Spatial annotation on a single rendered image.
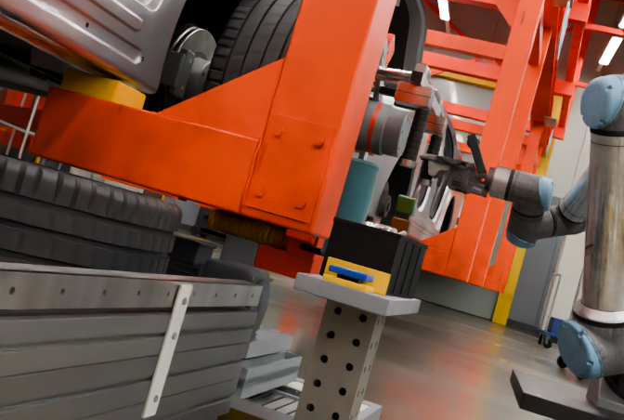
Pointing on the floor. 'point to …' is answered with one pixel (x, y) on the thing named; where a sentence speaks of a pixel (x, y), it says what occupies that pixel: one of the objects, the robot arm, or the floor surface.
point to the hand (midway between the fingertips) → (424, 155)
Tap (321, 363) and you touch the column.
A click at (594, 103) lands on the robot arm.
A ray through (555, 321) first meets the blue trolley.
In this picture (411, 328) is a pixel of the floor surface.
